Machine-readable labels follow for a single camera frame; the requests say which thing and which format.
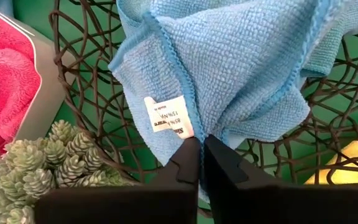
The pale green succulent plant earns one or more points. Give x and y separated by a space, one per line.
26 161

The green table mat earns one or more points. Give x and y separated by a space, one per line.
33 12

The white plastic bin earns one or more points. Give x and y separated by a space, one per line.
47 102

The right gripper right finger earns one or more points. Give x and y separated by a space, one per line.
291 205

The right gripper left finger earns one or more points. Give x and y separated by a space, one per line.
120 205

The dark round wicker basket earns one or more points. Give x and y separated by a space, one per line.
57 67

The yellow microfiber towel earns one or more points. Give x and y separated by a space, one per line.
353 152

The pink microfiber towel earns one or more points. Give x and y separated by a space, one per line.
5 93

